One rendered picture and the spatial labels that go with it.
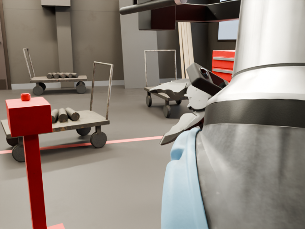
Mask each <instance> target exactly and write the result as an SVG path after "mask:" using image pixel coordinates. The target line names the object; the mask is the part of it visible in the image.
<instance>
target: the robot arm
mask: <svg viewBox="0 0 305 229"><path fill-rule="evenodd" d="M186 71H187V74H188V77H189V79H180V80H173V81H171V82H168V83H164V84H162V85H159V86H157V87H154V88H152V89H150V91H149V92H150V93H156V94H158V93H165V94H167V95H168V96H169V97H170V98H171V99H173V100H179V99H180V97H185V98H186V99H187V100H189V102H190V103H189V104H188V106H187V107H188V109H189V110H193V113H190V114H183V115H182V117H181V118H180V120H179V122H178V123H177V124H176V125H175V126H173V127H172V128H171V130H170V131H169V132H167V133H165V134H164V135H163V137H162V139H161V141H160V145H165V144H169V143H171V142H173V141H175V142H174V144H173V146H172V149H171V152H170V156H171V161H170V162H169V163H168V164H167V167H166V172H165V178H164V184H163V192H162V213H161V229H305V0H241V7H240V15H239V23H238V31H237V39H236V50H235V58H234V66H233V74H232V75H231V81H230V83H229V84H228V82H227V81H226V80H224V79H223V78H221V77H219V76H217V75H216V74H214V73H212V72H210V71H209V70H207V69H205V68H203V67H202V66H200V65H198V64H197V63H192V64H191V65H190V66H189V67H188V68H187V69H186ZM197 126H199V127H200V129H198V128H195V127H197Z"/></svg>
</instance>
